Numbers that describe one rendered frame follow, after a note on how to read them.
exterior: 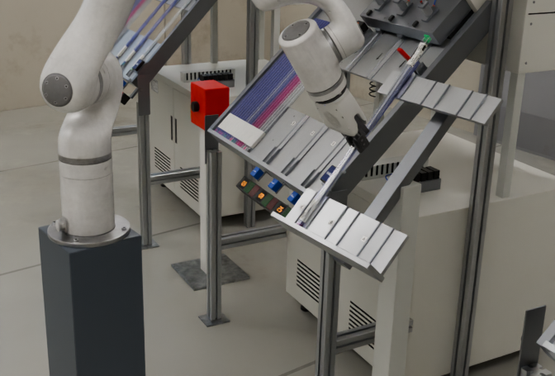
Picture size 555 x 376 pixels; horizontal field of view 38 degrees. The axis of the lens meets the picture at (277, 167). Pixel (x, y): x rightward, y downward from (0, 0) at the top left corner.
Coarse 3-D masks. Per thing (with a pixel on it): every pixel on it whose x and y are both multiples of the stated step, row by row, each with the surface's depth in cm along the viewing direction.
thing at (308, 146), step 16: (288, 112) 242; (272, 128) 242; (288, 128) 237; (304, 128) 232; (320, 128) 227; (272, 144) 237; (288, 144) 232; (304, 144) 227; (320, 144) 222; (336, 144) 218; (272, 160) 232; (288, 160) 227; (304, 160) 222; (320, 160) 218; (336, 160) 213; (288, 176) 222; (304, 176) 218; (320, 176) 213
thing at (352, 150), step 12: (408, 72) 180; (396, 84) 179; (384, 96) 179; (384, 108) 178; (372, 120) 177; (348, 156) 176; (336, 168) 176; (336, 180) 175; (324, 192) 174; (312, 204) 175; (312, 216) 174
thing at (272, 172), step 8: (216, 136) 255; (224, 144) 258; (232, 144) 246; (240, 152) 242; (248, 152) 238; (248, 160) 246; (256, 160) 233; (264, 168) 230; (272, 168) 225; (272, 176) 233; (280, 176) 221; (288, 184) 220; (296, 184) 214; (296, 192) 221
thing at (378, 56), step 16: (352, 0) 261; (368, 0) 254; (320, 16) 267; (384, 32) 237; (368, 48) 237; (384, 48) 232; (432, 48) 218; (352, 64) 237; (368, 64) 232; (384, 64) 227; (400, 64) 223; (384, 80) 223
